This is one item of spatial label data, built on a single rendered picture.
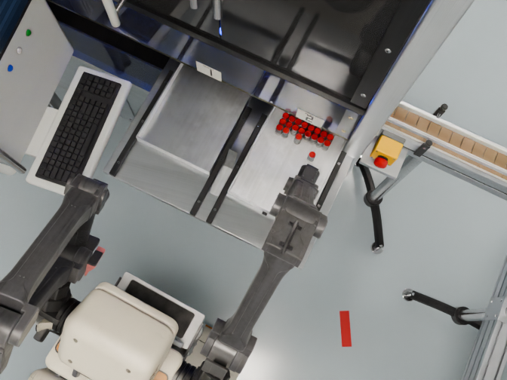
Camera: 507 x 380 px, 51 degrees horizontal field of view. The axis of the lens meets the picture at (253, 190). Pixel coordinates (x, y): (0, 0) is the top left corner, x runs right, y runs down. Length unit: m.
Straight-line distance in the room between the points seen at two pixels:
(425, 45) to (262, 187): 0.75
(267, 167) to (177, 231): 0.96
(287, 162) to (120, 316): 0.79
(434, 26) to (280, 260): 0.52
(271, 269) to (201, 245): 1.54
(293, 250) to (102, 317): 0.43
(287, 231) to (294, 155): 0.76
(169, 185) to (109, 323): 0.65
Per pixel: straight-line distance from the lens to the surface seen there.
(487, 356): 2.14
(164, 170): 1.70
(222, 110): 1.75
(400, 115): 1.78
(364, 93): 1.37
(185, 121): 1.74
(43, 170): 1.85
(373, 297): 2.58
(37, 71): 1.82
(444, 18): 1.05
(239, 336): 1.17
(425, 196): 2.74
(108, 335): 1.14
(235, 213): 1.65
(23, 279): 1.01
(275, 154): 1.70
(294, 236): 0.98
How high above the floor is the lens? 2.49
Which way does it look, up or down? 75 degrees down
